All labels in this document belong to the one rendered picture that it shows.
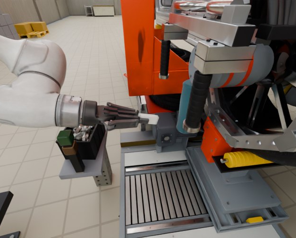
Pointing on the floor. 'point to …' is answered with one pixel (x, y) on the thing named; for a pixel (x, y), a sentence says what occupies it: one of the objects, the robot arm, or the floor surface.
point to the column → (107, 177)
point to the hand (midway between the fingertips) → (148, 119)
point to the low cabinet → (103, 11)
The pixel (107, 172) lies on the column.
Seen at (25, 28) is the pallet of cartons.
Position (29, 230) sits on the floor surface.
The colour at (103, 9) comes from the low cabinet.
